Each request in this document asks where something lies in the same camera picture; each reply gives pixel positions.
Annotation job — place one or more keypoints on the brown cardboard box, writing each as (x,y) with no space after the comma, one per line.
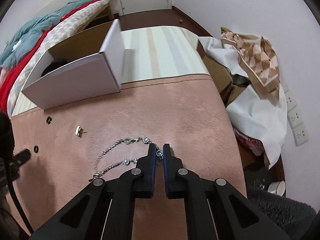
(220,72)

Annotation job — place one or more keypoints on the blue-grey blanket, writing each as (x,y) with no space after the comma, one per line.
(28,35)

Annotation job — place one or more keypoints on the dark grey fuzzy fabric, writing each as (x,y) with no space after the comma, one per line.
(293,217)

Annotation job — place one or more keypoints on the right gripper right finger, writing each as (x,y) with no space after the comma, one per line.
(215,209)

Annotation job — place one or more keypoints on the small gold earring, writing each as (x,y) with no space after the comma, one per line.
(79,131)

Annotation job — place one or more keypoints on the brown patterned paper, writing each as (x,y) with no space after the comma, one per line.
(258,59)

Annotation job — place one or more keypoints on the pink table mat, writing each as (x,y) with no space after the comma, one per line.
(185,112)

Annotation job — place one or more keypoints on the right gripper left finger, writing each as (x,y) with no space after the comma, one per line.
(104,209)

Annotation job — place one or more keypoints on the white wrapping paper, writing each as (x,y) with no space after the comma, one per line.
(263,118)

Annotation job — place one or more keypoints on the white cardboard box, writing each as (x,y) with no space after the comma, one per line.
(85,65)

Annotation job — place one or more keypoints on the white wall socket strip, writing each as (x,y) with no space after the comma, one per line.
(295,119)

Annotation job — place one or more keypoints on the red bed sheet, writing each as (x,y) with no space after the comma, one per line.
(17,67)

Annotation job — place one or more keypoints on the striped pale table cloth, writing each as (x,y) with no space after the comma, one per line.
(150,53)

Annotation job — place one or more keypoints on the silver chain bracelet blue stones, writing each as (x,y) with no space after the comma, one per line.
(120,153)

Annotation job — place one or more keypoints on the white ceramic cup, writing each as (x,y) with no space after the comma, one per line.
(277,188)

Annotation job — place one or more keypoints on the checkered white quilt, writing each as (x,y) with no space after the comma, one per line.
(57,37)

